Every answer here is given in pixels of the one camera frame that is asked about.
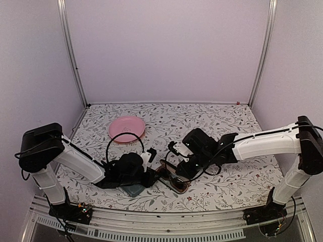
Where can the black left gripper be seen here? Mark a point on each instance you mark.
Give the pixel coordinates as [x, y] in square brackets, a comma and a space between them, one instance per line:
[150, 181]

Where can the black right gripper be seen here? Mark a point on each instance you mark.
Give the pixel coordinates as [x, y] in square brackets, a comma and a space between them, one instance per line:
[187, 174]

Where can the brown sunglasses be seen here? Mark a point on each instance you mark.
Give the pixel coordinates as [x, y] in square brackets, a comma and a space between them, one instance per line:
[174, 183]

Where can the grey case green lining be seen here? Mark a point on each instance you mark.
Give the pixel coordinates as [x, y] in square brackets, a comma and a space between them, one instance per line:
[133, 190]

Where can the black glasses case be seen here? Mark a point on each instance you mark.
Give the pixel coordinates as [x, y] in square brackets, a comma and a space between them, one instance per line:
[167, 167]

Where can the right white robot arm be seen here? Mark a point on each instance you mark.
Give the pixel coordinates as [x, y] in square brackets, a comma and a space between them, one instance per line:
[199, 151]

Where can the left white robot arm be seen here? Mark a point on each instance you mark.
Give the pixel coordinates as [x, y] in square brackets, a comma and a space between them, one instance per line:
[42, 145]

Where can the pink plate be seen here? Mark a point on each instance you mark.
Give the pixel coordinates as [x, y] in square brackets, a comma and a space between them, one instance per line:
[127, 124]

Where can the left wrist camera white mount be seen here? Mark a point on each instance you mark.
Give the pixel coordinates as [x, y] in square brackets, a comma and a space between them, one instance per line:
[147, 157]

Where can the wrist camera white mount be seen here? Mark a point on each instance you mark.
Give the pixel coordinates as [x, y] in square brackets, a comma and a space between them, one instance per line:
[179, 149]
[147, 157]

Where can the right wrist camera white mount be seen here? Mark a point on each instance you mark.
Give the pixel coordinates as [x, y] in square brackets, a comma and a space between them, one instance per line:
[179, 149]

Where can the front aluminium rail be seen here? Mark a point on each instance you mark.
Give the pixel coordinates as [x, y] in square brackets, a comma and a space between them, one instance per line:
[120, 225]

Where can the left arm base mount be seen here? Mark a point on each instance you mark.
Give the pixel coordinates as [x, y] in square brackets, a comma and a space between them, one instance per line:
[80, 213]

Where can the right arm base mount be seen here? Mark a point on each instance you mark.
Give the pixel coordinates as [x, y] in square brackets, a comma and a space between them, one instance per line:
[267, 212]

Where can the right aluminium frame post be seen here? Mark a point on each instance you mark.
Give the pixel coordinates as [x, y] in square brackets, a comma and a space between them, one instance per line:
[264, 51]

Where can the aluminium frame post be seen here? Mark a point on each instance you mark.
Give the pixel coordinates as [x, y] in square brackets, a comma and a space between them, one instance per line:
[68, 41]
[264, 51]

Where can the left aluminium frame post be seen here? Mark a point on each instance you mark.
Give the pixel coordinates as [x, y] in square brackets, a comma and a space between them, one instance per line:
[68, 41]

